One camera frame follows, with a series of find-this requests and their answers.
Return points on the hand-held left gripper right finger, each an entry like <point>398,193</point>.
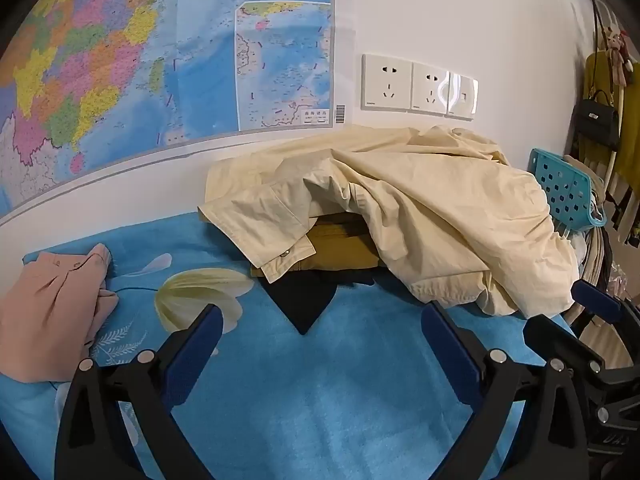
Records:
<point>450,355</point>

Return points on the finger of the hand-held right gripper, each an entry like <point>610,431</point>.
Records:
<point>560,340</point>
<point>597,297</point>

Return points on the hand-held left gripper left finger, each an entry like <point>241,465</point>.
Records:
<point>197,350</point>

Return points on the cream jacket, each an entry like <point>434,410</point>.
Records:
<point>425,210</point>

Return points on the black garment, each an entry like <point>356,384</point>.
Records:
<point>305,305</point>

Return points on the teal plastic basket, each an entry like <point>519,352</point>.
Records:
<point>560,185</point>

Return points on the blue floral blanket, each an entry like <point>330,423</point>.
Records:
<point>325,400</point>

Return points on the mustard garment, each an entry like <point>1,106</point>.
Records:
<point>340,255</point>

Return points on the yellow hanging garment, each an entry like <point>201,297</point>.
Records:
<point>630,150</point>

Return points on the pink garment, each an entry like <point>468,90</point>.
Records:
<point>45,310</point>

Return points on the black handbag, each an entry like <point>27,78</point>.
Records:
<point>595,120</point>

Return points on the plush bunny toy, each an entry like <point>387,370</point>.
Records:
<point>619,55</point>

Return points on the white wall socket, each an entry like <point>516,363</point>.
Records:
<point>430,89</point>
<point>386,82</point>

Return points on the colourful wall map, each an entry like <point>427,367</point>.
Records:
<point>125,60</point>

